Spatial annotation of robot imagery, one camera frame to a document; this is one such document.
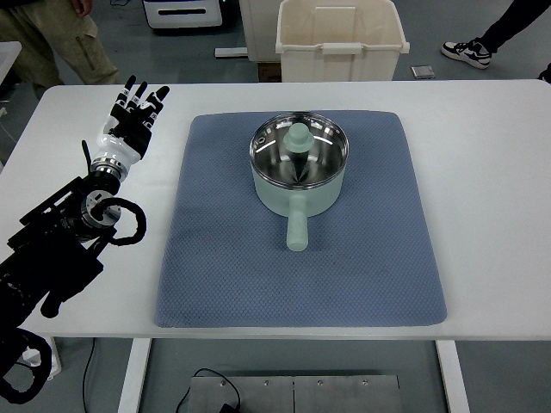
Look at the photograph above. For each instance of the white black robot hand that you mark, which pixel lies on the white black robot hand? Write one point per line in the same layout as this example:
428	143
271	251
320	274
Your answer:
128	128

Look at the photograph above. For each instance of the green pot with handle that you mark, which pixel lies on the green pot with handle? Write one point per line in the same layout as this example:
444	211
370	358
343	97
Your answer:
298	161

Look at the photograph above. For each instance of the person in khaki trousers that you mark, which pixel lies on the person in khaki trousers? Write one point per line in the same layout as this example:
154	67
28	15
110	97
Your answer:
50	28

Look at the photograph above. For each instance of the white machine with black panel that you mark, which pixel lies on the white machine with black panel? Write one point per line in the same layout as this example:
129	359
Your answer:
182	14

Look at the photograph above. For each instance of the white cabinet behind bin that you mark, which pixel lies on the white cabinet behind bin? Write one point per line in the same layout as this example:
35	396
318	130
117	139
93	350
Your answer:
259	20

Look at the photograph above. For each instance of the beige plastic bin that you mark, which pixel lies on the beige plastic bin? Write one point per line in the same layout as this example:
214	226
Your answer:
339	41

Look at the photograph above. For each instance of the white table leg left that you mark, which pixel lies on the white table leg left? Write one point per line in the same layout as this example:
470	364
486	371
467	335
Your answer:
135	376

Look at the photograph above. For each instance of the white table leg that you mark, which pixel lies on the white table leg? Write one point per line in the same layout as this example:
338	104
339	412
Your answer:
135	376
453	383

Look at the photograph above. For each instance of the white power strip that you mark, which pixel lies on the white power strip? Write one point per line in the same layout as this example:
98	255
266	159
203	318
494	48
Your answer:
32	358

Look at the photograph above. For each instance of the blue quilted mat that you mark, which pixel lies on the blue quilted mat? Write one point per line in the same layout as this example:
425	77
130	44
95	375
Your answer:
369	261

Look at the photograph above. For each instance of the small grey floor box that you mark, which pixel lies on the small grey floor box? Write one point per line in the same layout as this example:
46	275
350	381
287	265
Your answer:
423	72

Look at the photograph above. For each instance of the black and white sneaker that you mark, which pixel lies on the black and white sneaker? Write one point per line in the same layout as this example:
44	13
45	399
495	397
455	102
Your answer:
473	53

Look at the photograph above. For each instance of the white table leg right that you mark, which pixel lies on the white table leg right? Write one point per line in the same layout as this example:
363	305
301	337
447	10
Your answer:
453	383

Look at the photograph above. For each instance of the black trouser leg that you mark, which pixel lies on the black trouser leg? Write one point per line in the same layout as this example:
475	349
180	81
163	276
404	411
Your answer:
519	15

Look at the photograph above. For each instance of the metal base plate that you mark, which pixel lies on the metal base plate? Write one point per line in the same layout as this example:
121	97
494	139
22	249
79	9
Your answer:
307	393

